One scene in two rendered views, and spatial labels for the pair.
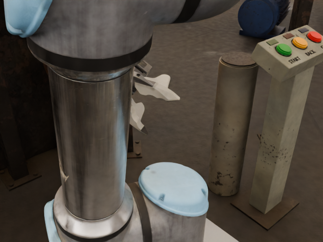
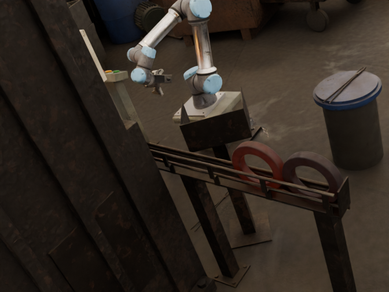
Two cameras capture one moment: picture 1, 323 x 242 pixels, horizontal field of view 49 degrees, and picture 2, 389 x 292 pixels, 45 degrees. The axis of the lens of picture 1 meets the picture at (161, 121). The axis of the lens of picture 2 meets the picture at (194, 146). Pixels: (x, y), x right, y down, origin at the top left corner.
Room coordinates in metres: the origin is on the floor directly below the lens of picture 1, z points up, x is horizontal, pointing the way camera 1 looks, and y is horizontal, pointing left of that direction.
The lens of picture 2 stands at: (0.67, 2.56, 1.59)
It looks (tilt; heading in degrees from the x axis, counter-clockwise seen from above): 31 degrees down; 268
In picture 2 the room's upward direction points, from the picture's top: 21 degrees counter-clockwise
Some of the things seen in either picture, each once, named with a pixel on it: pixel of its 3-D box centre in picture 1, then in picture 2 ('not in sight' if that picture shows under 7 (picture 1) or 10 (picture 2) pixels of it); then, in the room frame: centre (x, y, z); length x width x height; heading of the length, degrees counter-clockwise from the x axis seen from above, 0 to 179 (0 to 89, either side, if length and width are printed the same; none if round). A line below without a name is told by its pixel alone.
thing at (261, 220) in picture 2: not in sight; (234, 172); (0.50, 0.83, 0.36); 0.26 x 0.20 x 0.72; 165
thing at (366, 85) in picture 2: not in sight; (352, 121); (-0.18, 0.61, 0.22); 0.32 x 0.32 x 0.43
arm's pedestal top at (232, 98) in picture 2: not in sight; (207, 107); (0.43, -0.02, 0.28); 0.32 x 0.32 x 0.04; 42
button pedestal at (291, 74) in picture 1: (279, 133); (126, 110); (0.92, -0.37, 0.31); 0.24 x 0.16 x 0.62; 130
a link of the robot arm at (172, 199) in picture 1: (169, 207); (195, 79); (0.44, -0.01, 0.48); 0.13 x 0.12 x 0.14; 111
